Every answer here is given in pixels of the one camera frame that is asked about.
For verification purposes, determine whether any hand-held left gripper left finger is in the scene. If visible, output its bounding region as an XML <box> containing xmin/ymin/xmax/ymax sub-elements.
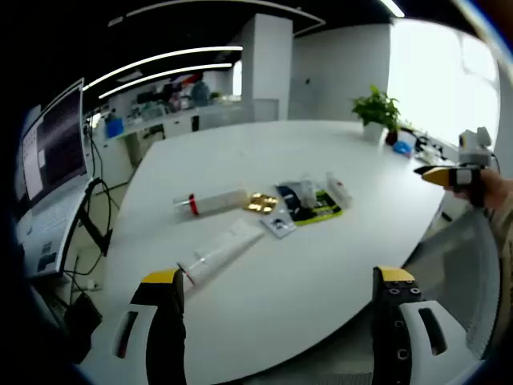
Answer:
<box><xmin>75</xmin><ymin>269</ymin><xmax>188</xmax><ymax>385</ymax></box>

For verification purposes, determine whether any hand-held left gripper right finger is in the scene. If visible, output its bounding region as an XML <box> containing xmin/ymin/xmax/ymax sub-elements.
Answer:
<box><xmin>370</xmin><ymin>265</ymin><xmax>478</xmax><ymax>385</ymax></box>

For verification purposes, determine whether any white skincare tube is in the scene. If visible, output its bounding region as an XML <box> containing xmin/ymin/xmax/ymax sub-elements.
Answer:
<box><xmin>177</xmin><ymin>218</ymin><xmax>266</xmax><ymax>290</ymax></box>

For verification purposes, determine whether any green black skincare sachet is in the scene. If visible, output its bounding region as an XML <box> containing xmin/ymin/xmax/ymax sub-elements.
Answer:
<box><xmin>275</xmin><ymin>180</ymin><xmax>345</xmax><ymax>227</ymax></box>

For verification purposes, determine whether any red collared white pump bottle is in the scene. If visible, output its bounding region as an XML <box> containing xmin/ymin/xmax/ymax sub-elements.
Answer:
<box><xmin>172</xmin><ymin>188</ymin><xmax>250</xmax><ymax>217</ymax></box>

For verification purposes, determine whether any small clear skincare sachet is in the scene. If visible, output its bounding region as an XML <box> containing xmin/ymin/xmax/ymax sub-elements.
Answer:
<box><xmin>259</xmin><ymin>214</ymin><xmax>298</xmax><ymax>240</ymax></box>

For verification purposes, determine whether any gold foil skincare sachet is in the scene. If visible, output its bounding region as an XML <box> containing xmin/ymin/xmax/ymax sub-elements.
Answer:
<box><xmin>241</xmin><ymin>192</ymin><xmax>279</xmax><ymax>216</ymax></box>

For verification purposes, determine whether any blue storage bin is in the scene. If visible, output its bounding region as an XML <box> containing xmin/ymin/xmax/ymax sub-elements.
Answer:
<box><xmin>104</xmin><ymin>118</ymin><xmax>126</xmax><ymax>140</ymax></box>

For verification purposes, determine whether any person's right hand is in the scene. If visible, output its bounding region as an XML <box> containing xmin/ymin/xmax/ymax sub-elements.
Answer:
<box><xmin>452</xmin><ymin>168</ymin><xmax>507</xmax><ymax>209</ymax></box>

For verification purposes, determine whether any green potted plant white pot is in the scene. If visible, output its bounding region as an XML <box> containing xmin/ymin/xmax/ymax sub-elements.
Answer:
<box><xmin>351</xmin><ymin>83</ymin><xmax>402</xmax><ymax>142</ymax></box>

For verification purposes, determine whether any grey office chair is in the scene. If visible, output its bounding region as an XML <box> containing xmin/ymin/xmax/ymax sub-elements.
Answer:
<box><xmin>402</xmin><ymin>208</ymin><xmax>502</xmax><ymax>360</ymax></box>

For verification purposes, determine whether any black bag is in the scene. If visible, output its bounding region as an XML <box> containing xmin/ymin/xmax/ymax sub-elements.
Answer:
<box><xmin>63</xmin><ymin>291</ymin><xmax>104</xmax><ymax>362</ymax></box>

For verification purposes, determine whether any black laptop stand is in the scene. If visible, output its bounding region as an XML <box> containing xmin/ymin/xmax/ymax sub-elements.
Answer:
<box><xmin>75</xmin><ymin>178</ymin><xmax>114</xmax><ymax>257</ymax></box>

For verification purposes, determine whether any ceiling light strip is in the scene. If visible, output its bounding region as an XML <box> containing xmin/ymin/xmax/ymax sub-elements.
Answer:
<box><xmin>82</xmin><ymin>46</ymin><xmax>244</xmax><ymax>91</ymax></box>
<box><xmin>98</xmin><ymin>63</ymin><xmax>234</xmax><ymax>99</ymax></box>

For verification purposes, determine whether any black cable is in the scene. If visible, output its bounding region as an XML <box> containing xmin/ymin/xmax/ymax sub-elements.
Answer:
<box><xmin>84</xmin><ymin>115</ymin><xmax>121</xmax><ymax>212</ymax></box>

